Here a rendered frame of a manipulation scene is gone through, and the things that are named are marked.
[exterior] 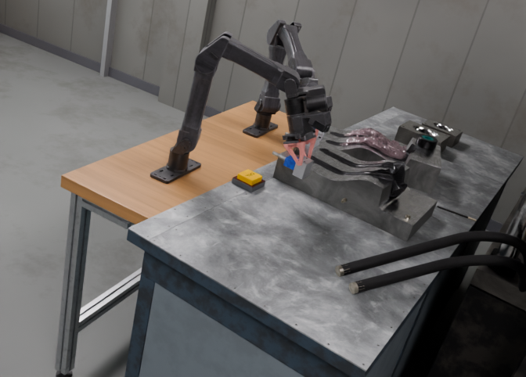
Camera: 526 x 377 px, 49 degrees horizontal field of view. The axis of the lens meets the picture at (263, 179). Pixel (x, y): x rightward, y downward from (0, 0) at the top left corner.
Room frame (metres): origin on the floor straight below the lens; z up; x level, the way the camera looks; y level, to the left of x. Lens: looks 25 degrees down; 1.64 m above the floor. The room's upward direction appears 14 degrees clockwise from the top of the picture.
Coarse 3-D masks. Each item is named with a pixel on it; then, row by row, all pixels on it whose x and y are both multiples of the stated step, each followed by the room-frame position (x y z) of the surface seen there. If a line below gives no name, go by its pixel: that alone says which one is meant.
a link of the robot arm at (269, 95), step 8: (280, 40) 2.23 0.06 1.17; (272, 48) 2.23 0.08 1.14; (280, 48) 2.24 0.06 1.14; (272, 56) 2.23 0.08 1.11; (280, 56) 2.23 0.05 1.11; (264, 88) 2.23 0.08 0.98; (272, 88) 2.21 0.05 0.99; (264, 96) 2.20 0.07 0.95; (272, 96) 2.21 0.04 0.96; (264, 104) 2.19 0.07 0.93; (272, 104) 2.21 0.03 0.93; (272, 112) 2.22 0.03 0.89
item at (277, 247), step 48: (480, 144) 2.79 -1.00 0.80; (240, 192) 1.65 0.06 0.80; (288, 192) 1.73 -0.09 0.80; (432, 192) 2.03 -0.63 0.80; (480, 192) 2.15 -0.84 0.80; (192, 240) 1.31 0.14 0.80; (240, 240) 1.37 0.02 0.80; (288, 240) 1.43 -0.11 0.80; (336, 240) 1.50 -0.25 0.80; (384, 240) 1.57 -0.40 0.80; (240, 288) 1.16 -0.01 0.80; (288, 288) 1.20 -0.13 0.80; (336, 288) 1.25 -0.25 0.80; (384, 288) 1.31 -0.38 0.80; (336, 336) 1.06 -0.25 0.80; (384, 336) 1.11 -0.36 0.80
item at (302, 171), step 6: (282, 156) 1.69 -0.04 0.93; (288, 156) 1.68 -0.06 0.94; (288, 162) 1.66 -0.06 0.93; (294, 162) 1.66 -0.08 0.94; (306, 162) 1.65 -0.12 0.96; (312, 162) 1.67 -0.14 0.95; (294, 168) 1.65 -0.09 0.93; (300, 168) 1.64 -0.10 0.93; (306, 168) 1.64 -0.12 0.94; (294, 174) 1.65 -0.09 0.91; (300, 174) 1.64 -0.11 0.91; (306, 174) 1.66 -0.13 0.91
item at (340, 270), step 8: (432, 240) 1.46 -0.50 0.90; (440, 240) 1.46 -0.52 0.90; (448, 240) 1.46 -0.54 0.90; (456, 240) 1.47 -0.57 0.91; (408, 248) 1.41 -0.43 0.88; (416, 248) 1.42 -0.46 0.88; (424, 248) 1.43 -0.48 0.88; (432, 248) 1.44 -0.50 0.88; (440, 248) 1.45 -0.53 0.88; (376, 256) 1.37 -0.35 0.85; (384, 256) 1.37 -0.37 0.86; (392, 256) 1.38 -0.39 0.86; (400, 256) 1.39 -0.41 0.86; (408, 256) 1.40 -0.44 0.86; (344, 264) 1.32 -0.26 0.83; (352, 264) 1.33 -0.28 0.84; (360, 264) 1.33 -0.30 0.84; (368, 264) 1.34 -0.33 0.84; (376, 264) 1.35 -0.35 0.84; (336, 272) 1.32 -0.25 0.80; (344, 272) 1.31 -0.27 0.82; (352, 272) 1.32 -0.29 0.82
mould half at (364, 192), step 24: (288, 168) 1.80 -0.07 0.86; (312, 168) 1.78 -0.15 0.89; (360, 168) 1.85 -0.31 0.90; (384, 168) 1.81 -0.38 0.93; (408, 168) 1.87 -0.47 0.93; (312, 192) 1.75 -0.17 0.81; (336, 192) 1.71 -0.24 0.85; (360, 192) 1.68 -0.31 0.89; (384, 192) 1.68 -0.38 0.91; (408, 192) 1.83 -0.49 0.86; (360, 216) 1.67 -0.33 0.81; (384, 216) 1.64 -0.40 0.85
